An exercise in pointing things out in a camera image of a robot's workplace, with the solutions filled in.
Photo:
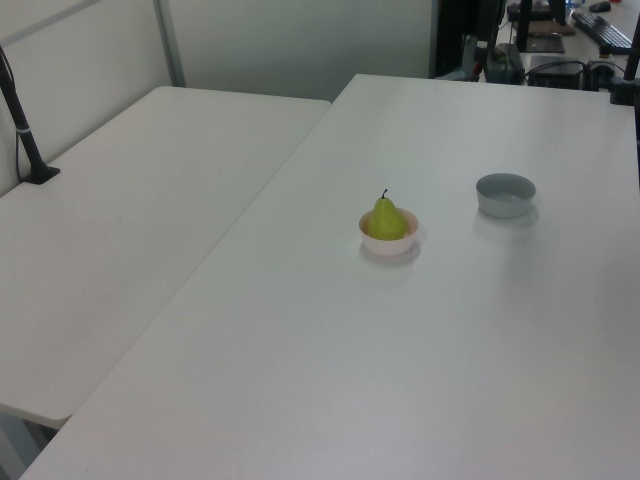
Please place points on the green pear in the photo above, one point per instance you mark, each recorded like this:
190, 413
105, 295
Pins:
386, 222

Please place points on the pink plastic bowl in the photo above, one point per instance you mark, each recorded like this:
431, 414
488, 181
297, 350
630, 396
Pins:
387, 247

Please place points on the grey plastic bowl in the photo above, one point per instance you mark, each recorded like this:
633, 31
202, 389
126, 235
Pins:
505, 202

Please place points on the white side table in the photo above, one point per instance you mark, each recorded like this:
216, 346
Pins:
140, 210

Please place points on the dark equipment with green part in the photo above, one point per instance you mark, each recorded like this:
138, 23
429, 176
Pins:
495, 62

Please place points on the black electronics box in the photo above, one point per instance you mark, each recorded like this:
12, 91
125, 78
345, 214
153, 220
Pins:
555, 70

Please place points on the black desk mat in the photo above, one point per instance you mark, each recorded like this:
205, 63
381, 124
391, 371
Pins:
545, 44

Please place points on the black clamped pole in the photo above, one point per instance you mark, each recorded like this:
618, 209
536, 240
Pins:
625, 85

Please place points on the black computer keyboard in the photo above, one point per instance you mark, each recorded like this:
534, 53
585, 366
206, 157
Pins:
600, 27

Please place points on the black computer mouse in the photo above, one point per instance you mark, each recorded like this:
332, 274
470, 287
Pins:
600, 6

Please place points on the black metal frame stand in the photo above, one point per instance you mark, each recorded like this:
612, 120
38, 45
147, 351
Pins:
523, 22

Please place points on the black camera stand pole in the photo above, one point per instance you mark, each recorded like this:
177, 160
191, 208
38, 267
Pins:
22, 132

